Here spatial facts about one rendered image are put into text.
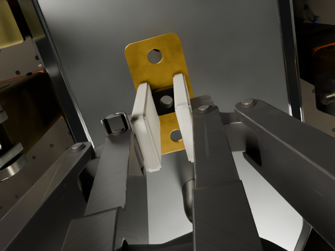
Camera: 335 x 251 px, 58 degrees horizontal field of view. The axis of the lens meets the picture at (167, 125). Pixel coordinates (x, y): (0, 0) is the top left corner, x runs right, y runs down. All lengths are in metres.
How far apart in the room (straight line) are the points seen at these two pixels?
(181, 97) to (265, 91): 0.15
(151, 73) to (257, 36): 0.11
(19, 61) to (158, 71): 0.46
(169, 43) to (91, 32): 0.09
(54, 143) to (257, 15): 0.50
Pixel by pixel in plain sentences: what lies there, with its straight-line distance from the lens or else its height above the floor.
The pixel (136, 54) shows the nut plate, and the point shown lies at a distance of 0.21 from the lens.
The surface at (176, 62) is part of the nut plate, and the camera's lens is 0.21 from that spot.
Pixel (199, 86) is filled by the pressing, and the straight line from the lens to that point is 0.28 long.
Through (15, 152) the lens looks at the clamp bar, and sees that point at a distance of 0.27.
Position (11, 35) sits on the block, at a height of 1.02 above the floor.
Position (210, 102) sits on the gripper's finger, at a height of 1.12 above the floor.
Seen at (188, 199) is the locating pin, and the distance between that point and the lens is 0.30.
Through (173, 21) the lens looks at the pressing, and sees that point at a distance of 0.27.
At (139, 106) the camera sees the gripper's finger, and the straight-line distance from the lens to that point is 0.16.
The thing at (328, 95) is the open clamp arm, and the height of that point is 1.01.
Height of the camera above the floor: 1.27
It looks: 68 degrees down
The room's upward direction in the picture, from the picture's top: 178 degrees clockwise
